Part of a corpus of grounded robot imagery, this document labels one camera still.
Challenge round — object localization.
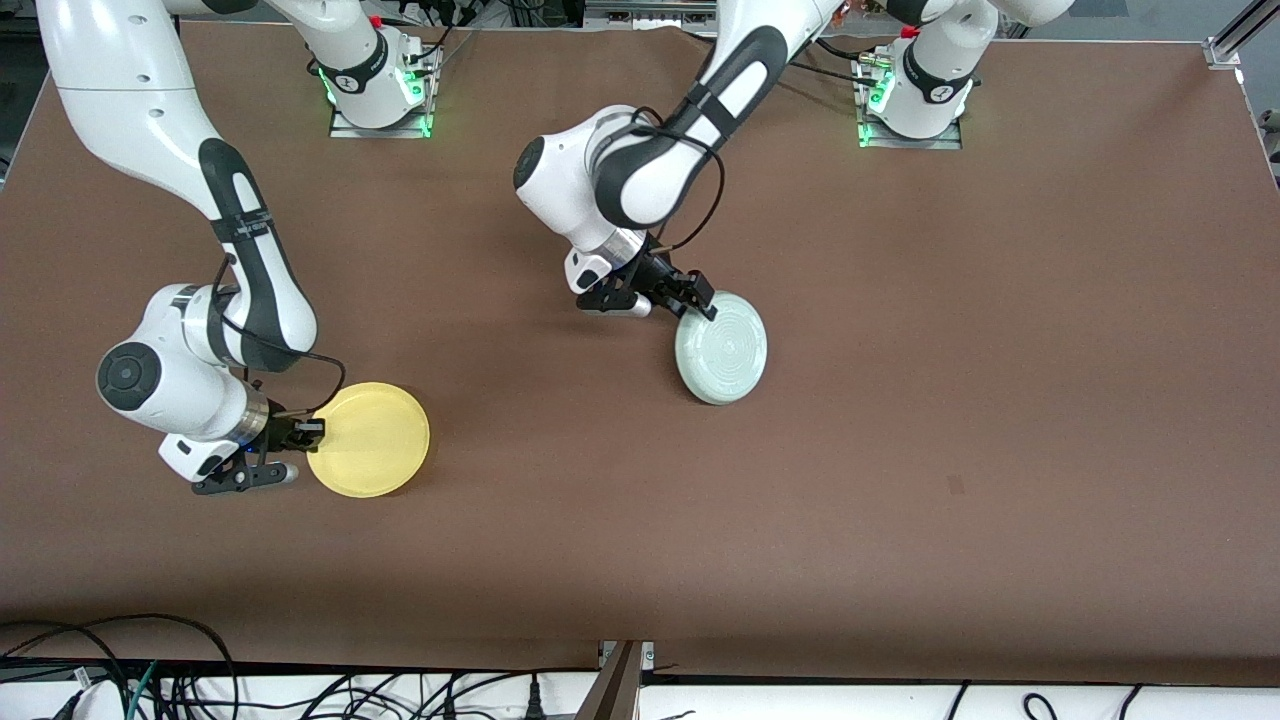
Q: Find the pale green plate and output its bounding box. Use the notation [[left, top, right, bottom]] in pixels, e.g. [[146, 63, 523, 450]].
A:
[[674, 290, 769, 406]]

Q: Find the yellow plate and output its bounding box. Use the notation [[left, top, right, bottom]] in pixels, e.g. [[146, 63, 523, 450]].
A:
[[306, 382, 431, 499]]

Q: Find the brown table cover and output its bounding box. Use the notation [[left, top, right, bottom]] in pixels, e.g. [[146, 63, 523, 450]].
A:
[[0, 20, 1280, 687]]

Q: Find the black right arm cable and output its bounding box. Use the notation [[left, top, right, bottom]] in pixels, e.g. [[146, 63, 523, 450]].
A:
[[213, 252, 347, 419]]

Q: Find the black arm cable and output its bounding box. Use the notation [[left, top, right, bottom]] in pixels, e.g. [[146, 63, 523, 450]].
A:
[[213, 252, 347, 419], [628, 105, 727, 253]]

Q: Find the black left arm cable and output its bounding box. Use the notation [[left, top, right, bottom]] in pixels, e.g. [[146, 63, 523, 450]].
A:
[[628, 105, 727, 253]]

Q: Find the black looped cable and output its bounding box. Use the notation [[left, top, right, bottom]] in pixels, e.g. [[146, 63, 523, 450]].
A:
[[0, 613, 238, 720]]

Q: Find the green cable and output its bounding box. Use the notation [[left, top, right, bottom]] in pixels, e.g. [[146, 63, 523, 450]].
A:
[[124, 660, 161, 720]]

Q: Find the long black table cable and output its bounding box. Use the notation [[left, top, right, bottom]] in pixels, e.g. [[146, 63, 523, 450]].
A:
[[788, 55, 886, 87]]

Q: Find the silver metal rail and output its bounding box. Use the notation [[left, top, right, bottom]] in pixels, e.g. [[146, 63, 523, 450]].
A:
[[584, 0, 732, 32]]

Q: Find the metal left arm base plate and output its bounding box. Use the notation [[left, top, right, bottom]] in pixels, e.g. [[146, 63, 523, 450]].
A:
[[857, 55, 963, 151]]

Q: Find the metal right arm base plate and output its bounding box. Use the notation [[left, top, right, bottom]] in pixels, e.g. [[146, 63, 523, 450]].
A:
[[328, 40, 434, 139]]

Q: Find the aluminium frame profile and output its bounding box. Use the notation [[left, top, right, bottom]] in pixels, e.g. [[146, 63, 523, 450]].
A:
[[575, 640, 656, 720]]

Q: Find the aluminium corner post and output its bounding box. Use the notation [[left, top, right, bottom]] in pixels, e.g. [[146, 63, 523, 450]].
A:
[[1204, 0, 1280, 71]]

